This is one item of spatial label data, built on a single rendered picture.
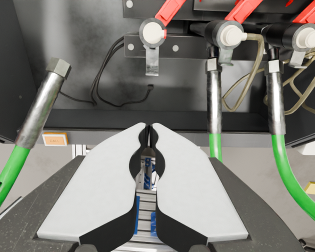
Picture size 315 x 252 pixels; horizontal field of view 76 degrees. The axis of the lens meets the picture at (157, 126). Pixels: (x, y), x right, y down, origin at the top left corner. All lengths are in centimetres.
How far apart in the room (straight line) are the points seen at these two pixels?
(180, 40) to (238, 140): 27
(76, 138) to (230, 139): 36
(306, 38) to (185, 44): 19
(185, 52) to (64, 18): 30
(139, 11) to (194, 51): 11
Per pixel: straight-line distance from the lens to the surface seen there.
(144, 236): 83
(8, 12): 59
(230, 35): 23
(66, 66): 24
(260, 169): 201
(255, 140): 54
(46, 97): 23
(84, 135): 50
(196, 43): 39
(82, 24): 55
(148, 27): 22
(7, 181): 24
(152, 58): 23
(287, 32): 28
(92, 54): 55
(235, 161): 186
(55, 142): 52
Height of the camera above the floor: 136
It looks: 62 degrees down
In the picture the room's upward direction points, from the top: 178 degrees clockwise
